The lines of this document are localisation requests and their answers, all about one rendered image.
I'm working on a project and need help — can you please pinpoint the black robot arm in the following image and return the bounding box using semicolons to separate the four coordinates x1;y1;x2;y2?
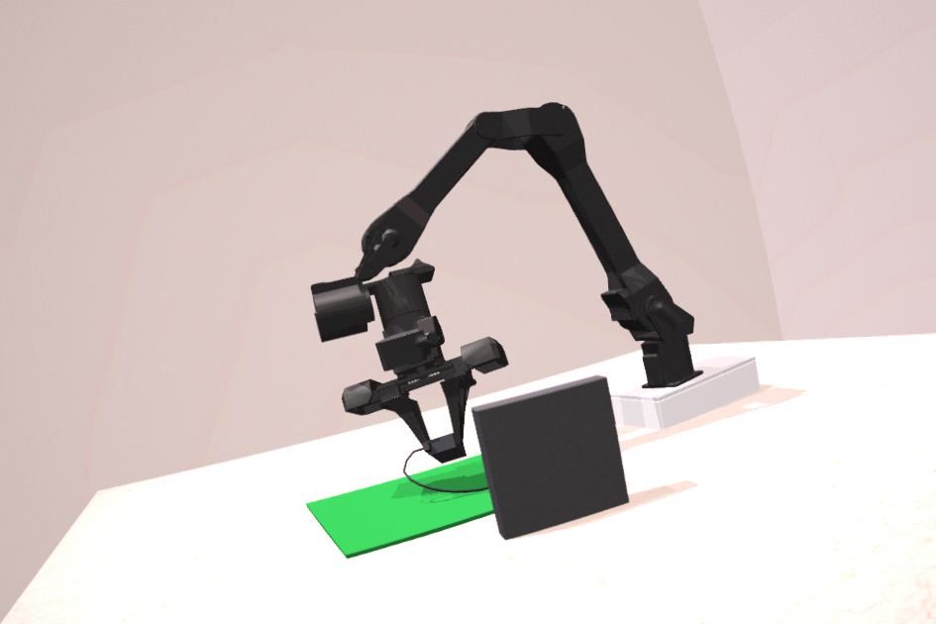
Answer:
310;102;704;388

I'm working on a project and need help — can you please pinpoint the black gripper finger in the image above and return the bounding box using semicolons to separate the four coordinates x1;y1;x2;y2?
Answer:
378;396;431;446
440;374;476;447

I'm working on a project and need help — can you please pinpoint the green circuit board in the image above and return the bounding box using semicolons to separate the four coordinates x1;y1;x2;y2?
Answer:
305;455;494;560

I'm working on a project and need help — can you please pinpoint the black fan cable with connector plug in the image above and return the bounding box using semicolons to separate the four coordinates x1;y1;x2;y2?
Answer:
402;433;488;493

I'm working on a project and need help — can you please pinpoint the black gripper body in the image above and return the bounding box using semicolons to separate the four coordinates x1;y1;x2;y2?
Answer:
342;311;509;416

